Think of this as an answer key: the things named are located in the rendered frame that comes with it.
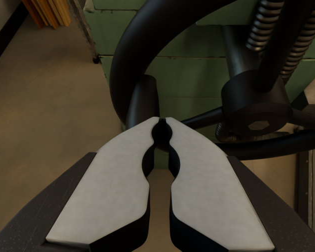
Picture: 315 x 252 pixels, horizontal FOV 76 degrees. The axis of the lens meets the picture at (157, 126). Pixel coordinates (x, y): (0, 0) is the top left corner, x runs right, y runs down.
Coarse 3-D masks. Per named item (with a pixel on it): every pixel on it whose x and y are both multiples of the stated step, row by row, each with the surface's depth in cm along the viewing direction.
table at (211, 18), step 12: (240, 0) 20; (252, 0) 20; (216, 12) 21; (228, 12) 21; (240, 12) 21; (252, 12) 20; (204, 24) 22; (216, 24) 22; (228, 24) 22; (240, 24) 22
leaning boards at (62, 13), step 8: (24, 0) 137; (32, 0) 140; (40, 0) 136; (48, 0) 141; (56, 0) 139; (64, 0) 161; (32, 8) 144; (40, 8) 147; (48, 8) 144; (56, 8) 146; (64, 8) 149; (32, 16) 146; (40, 16) 153; (48, 16) 146; (56, 16) 151; (64, 16) 150; (40, 24) 153; (56, 24) 154
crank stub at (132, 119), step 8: (136, 80) 16; (144, 80) 15; (152, 80) 16; (136, 88) 15; (144, 88) 15; (152, 88) 15; (136, 96) 15; (144, 96) 14; (152, 96) 15; (136, 104) 14; (144, 104) 14; (152, 104) 14; (128, 112) 14; (136, 112) 14; (144, 112) 14; (152, 112) 14; (128, 120) 14; (136, 120) 13; (144, 120) 13; (128, 128) 13
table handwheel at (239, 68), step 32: (160, 0) 11; (192, 0) 11; (224, 0) 11; (288, 0) 12; (128, 32) 13; (160, 32) 12; (224, 32) 25; (288, 32) 13; (128, 64) 15; (256, 64) 21; (128, 96) 18; (224, 96) 21; (256, 96) 18; (192, 128) 24; (256, 128) 20
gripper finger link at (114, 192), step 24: (120, 144) 9; (144, 144) 9; (96, 168) 8; (120, 168) 8; (144, 168) 9; (96, 192) 7; (120, 192) 7; (144, 192) 7; (72, 216) 6; (96, 216) 6; (120, 216) 6; (144, 216) 6; (48, 240) 6; (72, 240) 6; (96, 240) 6; (120, 240) 6; (144, 240) 7
